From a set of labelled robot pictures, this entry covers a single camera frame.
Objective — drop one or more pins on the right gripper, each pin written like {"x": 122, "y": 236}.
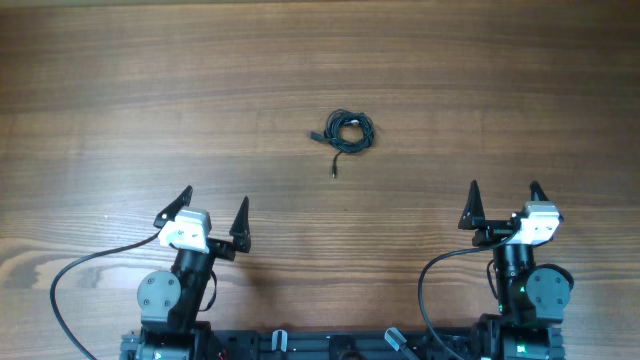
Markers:
{"x": 498, "y": 226}

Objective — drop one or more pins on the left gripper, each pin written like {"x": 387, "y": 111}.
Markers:
{"x": 223, "y": 250}

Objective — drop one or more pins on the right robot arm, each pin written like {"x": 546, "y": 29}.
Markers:
{"x": 531, "y": 297}

